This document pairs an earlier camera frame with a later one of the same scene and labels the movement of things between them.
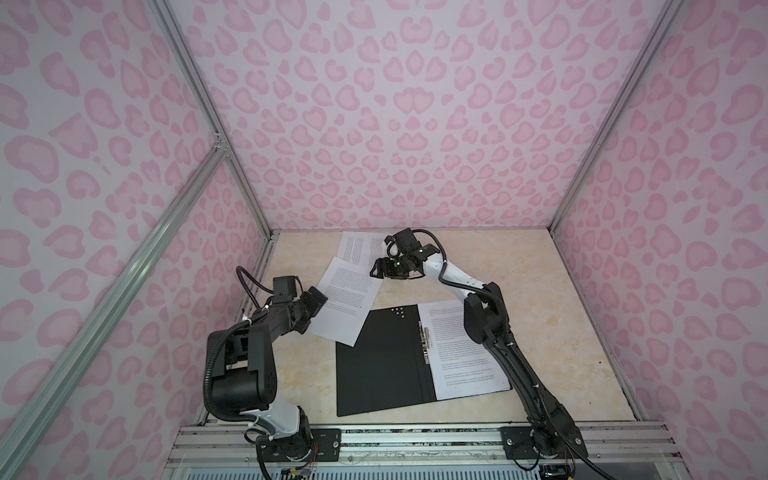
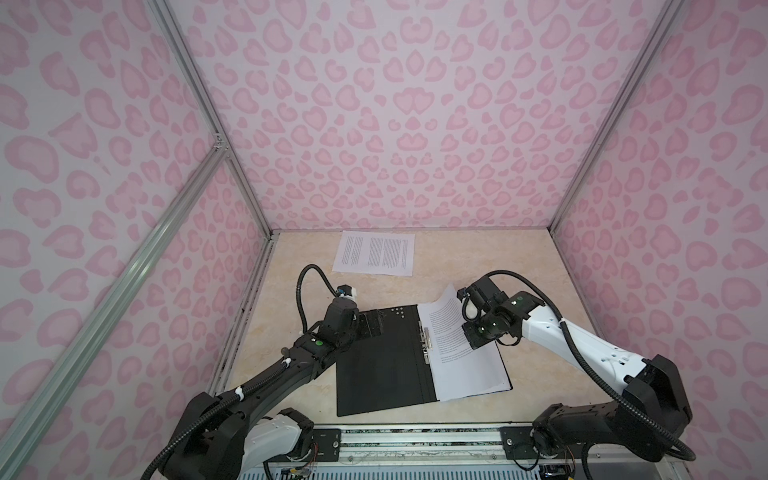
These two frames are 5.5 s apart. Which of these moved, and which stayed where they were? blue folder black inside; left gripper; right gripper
Moved: right gripper; left gripper
Stayed: blue folder black inside
